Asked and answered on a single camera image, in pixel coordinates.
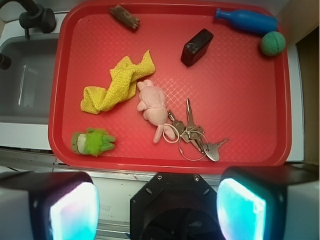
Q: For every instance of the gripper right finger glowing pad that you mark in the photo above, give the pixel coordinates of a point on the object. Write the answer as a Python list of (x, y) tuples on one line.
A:
[(269, 203)]

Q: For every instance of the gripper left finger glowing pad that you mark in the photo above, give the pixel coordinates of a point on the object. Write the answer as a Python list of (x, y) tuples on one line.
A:
[(48, 206)]

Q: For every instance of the black box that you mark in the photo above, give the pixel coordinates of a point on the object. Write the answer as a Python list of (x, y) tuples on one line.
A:
[(196, 47)]

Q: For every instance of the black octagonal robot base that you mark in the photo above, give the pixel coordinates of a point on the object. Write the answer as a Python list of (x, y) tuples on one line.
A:
[(175, 206)]

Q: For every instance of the green plush turtle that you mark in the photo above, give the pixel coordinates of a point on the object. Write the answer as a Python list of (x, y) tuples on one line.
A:
[(93, 142)]

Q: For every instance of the silver key bunch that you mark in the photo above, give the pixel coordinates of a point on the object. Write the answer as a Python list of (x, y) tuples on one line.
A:
[(194, 134)]

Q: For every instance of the grey sink basin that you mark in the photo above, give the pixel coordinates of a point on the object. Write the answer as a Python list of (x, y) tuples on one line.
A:
[(26, 86)]

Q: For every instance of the pink plush bunny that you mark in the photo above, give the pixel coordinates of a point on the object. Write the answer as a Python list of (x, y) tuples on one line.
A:
[(153, 105)]

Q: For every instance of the red plastic tray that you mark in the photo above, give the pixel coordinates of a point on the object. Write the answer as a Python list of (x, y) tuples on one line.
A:
[(235, 91)]

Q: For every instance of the yellow cloth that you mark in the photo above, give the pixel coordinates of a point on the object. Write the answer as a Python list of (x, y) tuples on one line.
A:
[(124, 77)]

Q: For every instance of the green rubber ball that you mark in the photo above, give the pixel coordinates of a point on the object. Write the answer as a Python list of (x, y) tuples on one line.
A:
[(272, 44)]

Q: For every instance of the blue plastic bottle toy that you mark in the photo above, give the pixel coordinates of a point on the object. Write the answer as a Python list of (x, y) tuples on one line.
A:
[(249, 20)]

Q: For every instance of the dark grey faucet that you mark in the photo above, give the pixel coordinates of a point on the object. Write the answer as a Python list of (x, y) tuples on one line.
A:
[(34, 16)]

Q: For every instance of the brown wood piece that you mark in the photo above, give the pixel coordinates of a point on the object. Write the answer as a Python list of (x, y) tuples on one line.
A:
[(124, 17)]

